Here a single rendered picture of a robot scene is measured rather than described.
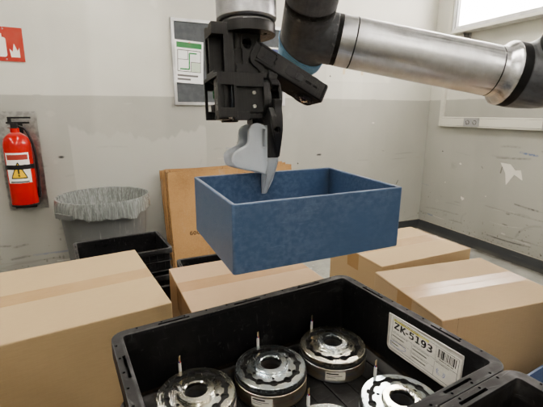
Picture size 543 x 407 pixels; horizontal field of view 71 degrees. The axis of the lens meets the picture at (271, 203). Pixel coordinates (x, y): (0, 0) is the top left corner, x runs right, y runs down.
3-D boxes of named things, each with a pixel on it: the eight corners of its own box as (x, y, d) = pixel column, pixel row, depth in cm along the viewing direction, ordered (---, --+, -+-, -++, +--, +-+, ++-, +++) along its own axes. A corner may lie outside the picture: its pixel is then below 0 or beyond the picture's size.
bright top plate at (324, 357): (335, 323, 67) (335, 320, 67) (379, 353, 59) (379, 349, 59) (288, 340, 62) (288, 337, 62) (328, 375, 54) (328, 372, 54)
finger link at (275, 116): (257, 157, 51) (254, 90, 50) (270, 157, 52) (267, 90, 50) (271, 157, 47) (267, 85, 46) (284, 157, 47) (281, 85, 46)
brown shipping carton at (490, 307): (472, 315, 100) (480, 257, 96) (554, 367, 80) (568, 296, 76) (370, 333, 92) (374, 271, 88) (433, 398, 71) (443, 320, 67)
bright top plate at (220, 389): (213, 362, 57) (213, 358, 57) (249, 403, 49) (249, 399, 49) (145, 389, 51) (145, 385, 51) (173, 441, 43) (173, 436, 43)
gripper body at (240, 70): (205, 125, 52) (199, 31, 50) (265, 124, 55) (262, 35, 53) (220, 123, 45) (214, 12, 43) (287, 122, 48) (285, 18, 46)
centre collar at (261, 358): (279, 352, 58) (279, 348, 58) (293, 371, 54) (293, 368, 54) (249, 359, 57) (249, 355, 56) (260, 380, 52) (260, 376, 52)
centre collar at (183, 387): (205, 375, 53) (204, 371, 53) (221, 396, 49) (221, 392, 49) (170, 389, 51) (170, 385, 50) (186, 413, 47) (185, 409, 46)
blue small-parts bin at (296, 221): (327, 212, 58) (330, 166, 56) (397, 245, 44) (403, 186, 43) (195, 229, 50) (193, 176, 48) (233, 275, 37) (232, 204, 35)
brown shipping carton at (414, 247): (406, 273, 126) (410, 226, 122) (464, 302, 106) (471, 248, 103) (329, 290, 114) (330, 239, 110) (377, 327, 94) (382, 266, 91)
